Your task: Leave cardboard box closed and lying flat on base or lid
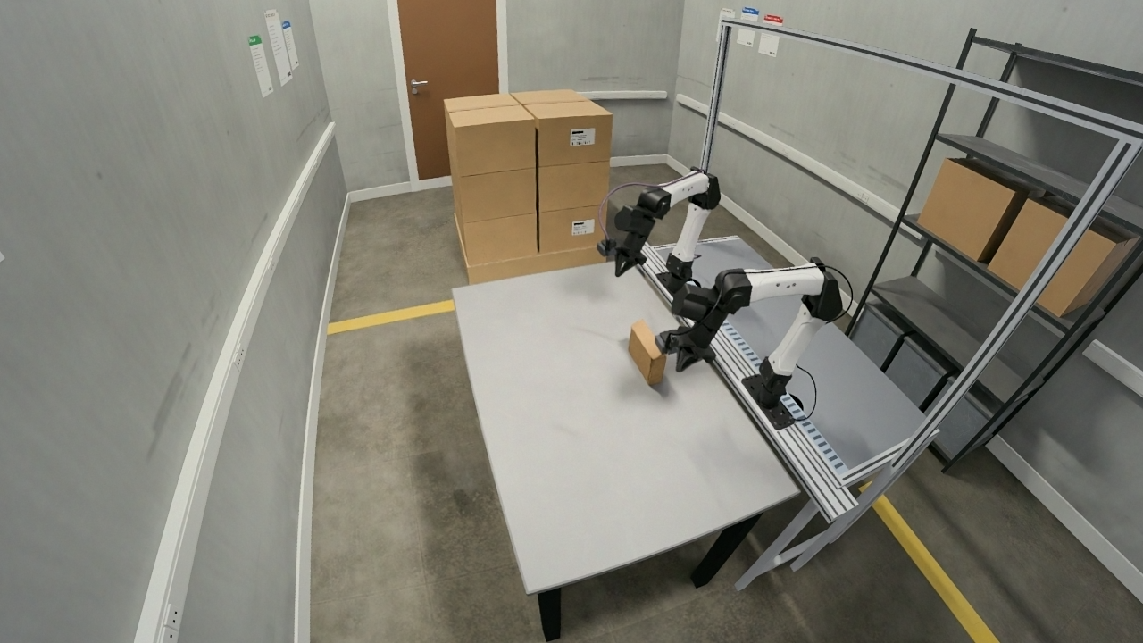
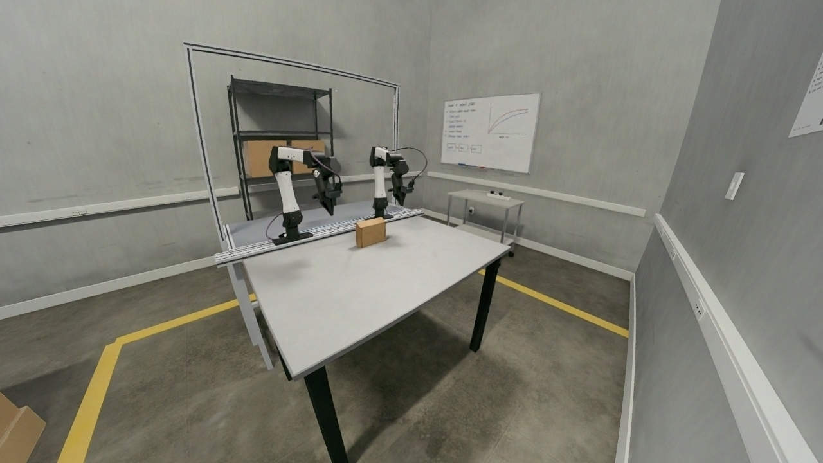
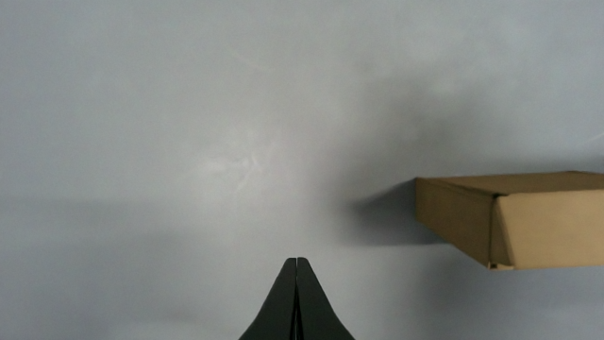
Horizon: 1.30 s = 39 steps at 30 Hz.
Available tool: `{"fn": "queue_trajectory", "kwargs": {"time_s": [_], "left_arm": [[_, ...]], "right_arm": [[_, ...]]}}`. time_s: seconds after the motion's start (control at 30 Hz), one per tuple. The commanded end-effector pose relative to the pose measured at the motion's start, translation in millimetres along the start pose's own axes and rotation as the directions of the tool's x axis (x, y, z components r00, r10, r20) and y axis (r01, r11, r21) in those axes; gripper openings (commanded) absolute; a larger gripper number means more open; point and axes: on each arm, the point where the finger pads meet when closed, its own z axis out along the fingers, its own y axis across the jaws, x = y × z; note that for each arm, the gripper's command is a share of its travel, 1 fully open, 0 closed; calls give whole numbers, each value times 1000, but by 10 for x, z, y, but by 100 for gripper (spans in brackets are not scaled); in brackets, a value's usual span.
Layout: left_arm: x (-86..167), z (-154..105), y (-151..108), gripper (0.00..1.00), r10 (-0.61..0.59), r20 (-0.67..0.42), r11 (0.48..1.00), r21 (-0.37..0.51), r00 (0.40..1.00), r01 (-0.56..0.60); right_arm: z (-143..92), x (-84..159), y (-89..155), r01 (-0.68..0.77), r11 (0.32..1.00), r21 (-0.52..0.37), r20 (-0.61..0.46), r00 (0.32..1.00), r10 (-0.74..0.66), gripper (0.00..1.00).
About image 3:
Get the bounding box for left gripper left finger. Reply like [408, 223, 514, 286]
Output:
[238, 258, 296, 340]

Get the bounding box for brown cardboard box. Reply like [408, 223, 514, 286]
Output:
[416, 169, 604, 269]

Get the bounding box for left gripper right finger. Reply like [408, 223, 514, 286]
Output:
[296, 257, 356, 340]

